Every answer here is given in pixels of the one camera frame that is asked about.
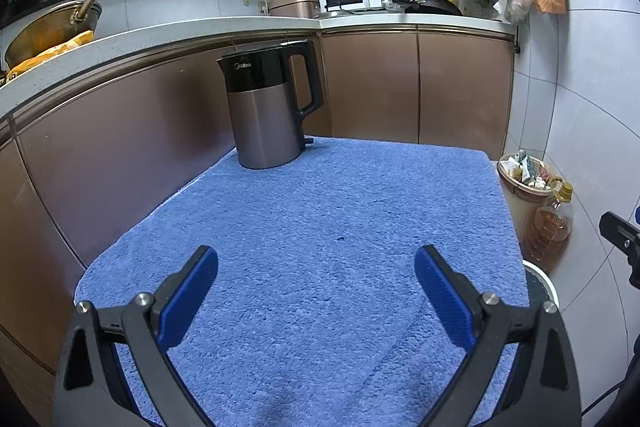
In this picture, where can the amber cooking oil bottle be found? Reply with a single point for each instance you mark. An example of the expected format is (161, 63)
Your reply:
(550, 232)

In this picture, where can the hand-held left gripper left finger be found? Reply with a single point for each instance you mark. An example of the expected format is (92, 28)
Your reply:
(190, 297)

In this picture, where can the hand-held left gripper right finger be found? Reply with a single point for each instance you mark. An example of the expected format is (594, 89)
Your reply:
(445, 302)

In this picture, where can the orange snack packet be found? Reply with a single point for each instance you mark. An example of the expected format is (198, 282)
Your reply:
(55, 53)

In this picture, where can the glass pan lid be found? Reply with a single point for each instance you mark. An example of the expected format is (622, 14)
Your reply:
(334, 13)

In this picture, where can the beige waste bin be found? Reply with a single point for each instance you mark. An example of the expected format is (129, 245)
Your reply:
(517, 212)

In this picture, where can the blue terry towel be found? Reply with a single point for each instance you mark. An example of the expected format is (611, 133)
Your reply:
(310, 257)

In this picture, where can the black frying pan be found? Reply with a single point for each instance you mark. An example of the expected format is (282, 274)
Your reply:
(435, 6)

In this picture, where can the white round waste bin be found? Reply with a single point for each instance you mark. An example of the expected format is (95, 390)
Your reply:
(547, 283)

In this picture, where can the pile of mixed wrappers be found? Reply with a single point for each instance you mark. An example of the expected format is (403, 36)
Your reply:
(527, 169)

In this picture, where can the brown kitchen cabinets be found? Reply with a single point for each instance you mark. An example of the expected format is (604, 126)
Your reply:
(370, 82)

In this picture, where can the brown rice cooker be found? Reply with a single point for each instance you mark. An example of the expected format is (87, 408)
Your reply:
(292, 7)

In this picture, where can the black steel electric kettle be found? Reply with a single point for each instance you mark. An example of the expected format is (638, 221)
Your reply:
(265, 127)

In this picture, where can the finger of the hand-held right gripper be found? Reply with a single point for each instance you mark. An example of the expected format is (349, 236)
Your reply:
(625, 239)

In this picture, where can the white kitchen countertop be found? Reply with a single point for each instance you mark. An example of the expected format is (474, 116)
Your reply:
(150, 38)

